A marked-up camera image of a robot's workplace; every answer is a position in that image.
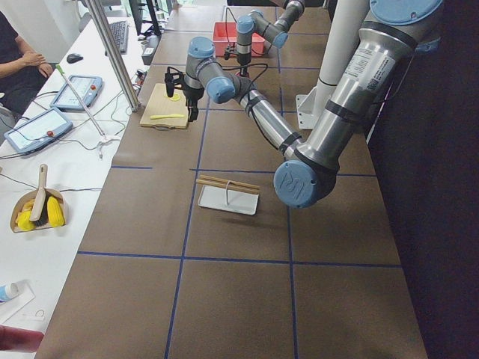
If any long metal rod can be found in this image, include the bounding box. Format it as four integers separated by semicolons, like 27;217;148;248
55;64;108;143

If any black keyboard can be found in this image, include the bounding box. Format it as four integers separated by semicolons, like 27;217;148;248
109;20;129;55

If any wooden dowel right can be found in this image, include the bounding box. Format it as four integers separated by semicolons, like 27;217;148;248
197;174;260;191

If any white support post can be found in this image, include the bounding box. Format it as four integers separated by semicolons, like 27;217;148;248
296;0;370;129

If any pink plastic bin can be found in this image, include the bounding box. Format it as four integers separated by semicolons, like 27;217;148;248
213;22;265;57

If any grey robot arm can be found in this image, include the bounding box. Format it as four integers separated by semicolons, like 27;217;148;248
178;1;444;208
235;0;305;77

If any white rectangular tray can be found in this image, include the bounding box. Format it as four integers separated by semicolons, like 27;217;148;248
198;185;259;215

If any yellow plastic knife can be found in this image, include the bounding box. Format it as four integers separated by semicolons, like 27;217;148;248
150;114;185;120

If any teach pendant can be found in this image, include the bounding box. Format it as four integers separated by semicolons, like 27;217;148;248
4;108;73;153
49;75;104;112

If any bamboo cutting board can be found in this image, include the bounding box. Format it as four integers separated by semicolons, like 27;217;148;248
139;83;189;129

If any teach pendant near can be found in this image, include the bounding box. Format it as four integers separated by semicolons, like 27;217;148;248
4;108;73;153

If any black computer mouse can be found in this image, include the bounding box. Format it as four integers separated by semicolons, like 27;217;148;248
67;53;83;64

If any white blue tube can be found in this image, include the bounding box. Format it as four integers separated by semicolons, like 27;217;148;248
0;283;19;304

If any yellow cloth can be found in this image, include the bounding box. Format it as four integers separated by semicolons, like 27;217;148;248
16;195;66;231

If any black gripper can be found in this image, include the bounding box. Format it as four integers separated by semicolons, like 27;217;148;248
237;52;251;77
183;88;204;122

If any wooden hand brush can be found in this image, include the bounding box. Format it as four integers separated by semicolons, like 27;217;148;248
30;164;48;227

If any wooden dustpan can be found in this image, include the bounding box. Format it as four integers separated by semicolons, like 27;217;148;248
10;188;67;233

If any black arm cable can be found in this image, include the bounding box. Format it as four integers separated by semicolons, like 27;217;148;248
166;62;270;90

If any teach pendant far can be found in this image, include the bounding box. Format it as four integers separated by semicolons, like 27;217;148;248
49;75;104;112

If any seated person black shirt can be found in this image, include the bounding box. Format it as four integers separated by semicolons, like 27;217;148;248
1;13;54;114

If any aluminium frame post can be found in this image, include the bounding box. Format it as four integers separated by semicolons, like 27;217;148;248
85;0;141;112

